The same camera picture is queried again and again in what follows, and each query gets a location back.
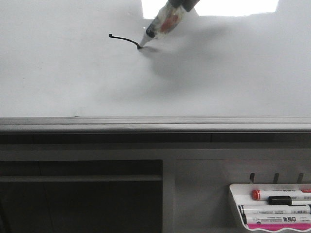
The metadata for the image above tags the red capped whiteboard marker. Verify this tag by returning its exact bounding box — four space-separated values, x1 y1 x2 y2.
251 190 311 201

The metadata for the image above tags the taped black whiteboard marker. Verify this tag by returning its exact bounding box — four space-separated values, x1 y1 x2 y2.
138 0 199 49

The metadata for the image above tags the white marker tray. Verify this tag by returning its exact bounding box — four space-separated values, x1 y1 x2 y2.
228 183 311 233

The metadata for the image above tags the black capped whiteboard marker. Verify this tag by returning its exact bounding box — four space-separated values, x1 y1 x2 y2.
268 196 311 205

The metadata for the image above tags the white whiteboard with aluminium frame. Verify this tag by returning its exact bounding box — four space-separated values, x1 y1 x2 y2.
0 0 311 133

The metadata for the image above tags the pink whiteboard marker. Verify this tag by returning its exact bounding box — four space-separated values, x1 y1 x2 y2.
247 223 311 231

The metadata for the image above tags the grey metal stand frame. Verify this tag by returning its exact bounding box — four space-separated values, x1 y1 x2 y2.
0 133 311 233

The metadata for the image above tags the white marker with black end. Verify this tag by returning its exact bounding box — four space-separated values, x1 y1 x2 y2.
238 205 311 215

